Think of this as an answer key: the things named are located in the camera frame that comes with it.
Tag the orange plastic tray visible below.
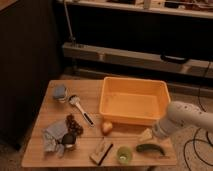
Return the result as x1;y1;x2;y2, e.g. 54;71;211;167
99;77;170;126

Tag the black floor cable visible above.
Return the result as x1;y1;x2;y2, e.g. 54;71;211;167
182;61;213;171

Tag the wooden block brush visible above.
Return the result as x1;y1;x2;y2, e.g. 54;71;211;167
89;139;113;166

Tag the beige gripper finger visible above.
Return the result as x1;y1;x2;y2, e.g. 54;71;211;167
139;128;153;142

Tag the small green cup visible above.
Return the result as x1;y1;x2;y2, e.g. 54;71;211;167
116;146;133;165

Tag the black handle on rail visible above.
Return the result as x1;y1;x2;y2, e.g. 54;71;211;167
160;54;189;64

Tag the yellow onion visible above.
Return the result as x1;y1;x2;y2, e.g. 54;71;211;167
101;121;113;135

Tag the grey metal shelf rail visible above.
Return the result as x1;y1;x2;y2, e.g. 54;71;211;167
62;42;213;79

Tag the blue grey cloth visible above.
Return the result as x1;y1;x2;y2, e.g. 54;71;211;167
42;120;68;158

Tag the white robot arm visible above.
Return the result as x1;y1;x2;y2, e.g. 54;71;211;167
139;101;213;142

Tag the upper cluttered shelf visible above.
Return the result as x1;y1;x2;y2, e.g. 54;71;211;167
57;0;213;19

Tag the metal vertical pole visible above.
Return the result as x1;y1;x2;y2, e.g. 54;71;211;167
63;0;76;46

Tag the wooden folding table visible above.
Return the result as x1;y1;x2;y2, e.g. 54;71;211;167
22;80;177;169

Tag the blue grey sponge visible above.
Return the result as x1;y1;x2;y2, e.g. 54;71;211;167
53;85;67;103

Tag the brown grape bunch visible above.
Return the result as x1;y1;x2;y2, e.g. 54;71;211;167
66;114;83;136

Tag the white handled spoon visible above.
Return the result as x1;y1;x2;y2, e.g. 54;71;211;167
68;95;94;127

